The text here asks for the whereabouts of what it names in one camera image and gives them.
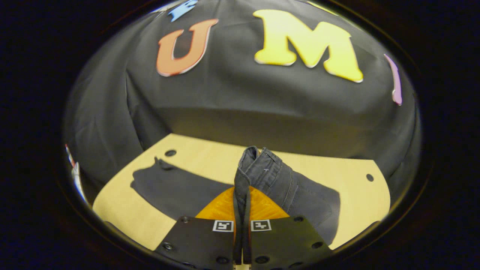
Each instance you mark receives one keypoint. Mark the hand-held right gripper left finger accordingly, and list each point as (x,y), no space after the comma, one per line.
(198,240)

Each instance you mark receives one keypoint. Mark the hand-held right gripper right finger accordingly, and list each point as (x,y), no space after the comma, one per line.
(288,240)

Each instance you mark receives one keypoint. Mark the black backdrop cloth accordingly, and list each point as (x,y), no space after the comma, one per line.
(232,101)

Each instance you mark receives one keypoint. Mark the dark grey jeans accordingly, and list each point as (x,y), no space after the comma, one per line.
(300,195)

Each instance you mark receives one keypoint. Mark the round black table grommet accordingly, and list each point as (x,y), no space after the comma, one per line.
(170,153)
(369,177)

